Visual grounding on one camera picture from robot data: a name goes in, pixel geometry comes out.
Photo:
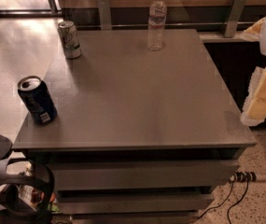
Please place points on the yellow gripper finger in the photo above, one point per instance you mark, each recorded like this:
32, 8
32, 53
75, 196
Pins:
254, 108
253, 32

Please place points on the clear plastic water bottle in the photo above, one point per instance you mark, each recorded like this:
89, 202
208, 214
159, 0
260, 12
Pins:
156, 24

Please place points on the white power strip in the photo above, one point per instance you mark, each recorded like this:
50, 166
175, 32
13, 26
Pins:
248, 177

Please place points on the cabinet drawer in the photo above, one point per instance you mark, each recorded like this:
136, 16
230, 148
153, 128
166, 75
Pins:
141, 174
136, 204

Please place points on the right metal wall bracket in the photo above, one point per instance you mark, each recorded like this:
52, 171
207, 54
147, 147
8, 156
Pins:
230, 25

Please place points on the metal wall bracket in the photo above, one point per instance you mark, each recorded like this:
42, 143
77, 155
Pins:
230, 25
104, 14

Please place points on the top cabinet drawer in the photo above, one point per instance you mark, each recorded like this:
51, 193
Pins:
141, 174

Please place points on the left metal wall bracket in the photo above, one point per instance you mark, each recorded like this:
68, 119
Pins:
104, 14

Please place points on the white green soda can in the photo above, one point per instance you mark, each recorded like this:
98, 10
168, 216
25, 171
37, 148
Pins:
68, 34

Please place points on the blue pepsi can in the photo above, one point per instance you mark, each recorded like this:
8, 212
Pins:
35, 94

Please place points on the middle cabinet drawer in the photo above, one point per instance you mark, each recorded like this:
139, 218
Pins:
136, 204

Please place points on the grey drawer cabinet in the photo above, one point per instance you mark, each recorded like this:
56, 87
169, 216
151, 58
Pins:
121, 102

